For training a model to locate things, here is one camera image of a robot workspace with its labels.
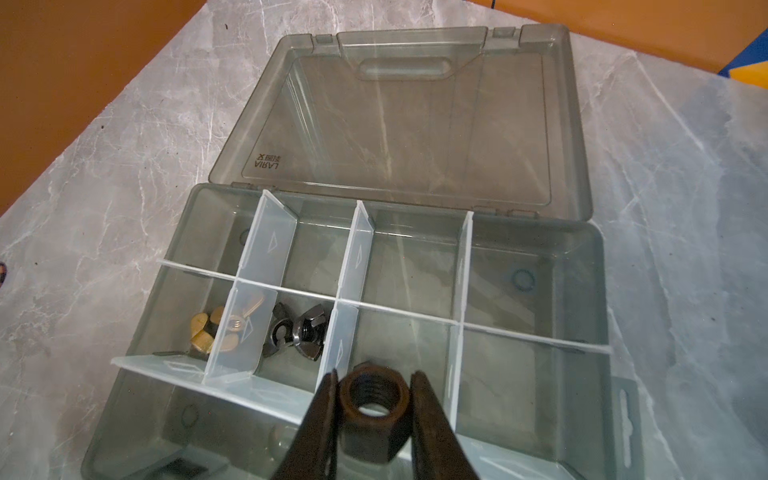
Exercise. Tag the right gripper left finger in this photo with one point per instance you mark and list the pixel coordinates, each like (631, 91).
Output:
(313, 452)

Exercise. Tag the brass wing nut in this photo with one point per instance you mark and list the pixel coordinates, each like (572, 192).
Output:
(204, 328)
(243, 315)

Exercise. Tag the black wing nut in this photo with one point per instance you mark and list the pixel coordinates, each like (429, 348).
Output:
(309, 332)
(280, 330)

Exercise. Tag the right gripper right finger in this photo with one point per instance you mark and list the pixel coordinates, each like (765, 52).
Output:
(436, 451)

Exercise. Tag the black hex nut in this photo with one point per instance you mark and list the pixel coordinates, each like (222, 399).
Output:
(376, 413)

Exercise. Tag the grey plastic organizer box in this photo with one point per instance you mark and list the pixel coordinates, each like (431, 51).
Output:
(430, 189)

